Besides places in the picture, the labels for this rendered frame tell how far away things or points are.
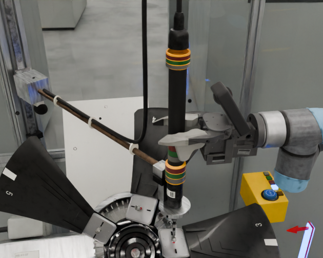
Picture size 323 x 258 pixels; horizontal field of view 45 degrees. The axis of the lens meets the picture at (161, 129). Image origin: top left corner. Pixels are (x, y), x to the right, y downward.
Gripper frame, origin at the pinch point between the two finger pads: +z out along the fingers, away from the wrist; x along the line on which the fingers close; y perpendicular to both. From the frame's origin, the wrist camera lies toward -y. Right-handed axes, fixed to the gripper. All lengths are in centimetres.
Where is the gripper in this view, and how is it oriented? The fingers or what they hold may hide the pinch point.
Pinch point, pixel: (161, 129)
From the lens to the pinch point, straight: 75.7
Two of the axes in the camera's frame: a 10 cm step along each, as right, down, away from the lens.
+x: -1.5, -5.1, 8.5
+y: 0.0, 8.6, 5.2
